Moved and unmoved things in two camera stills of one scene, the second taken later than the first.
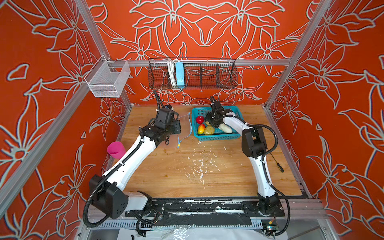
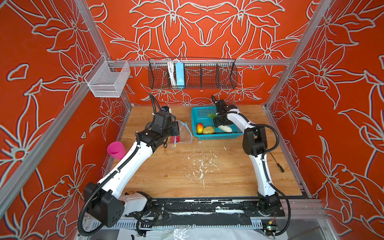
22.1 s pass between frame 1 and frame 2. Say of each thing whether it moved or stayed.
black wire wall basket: stayed
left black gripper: stayed
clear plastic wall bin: stayed
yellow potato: stayed
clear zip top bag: moved
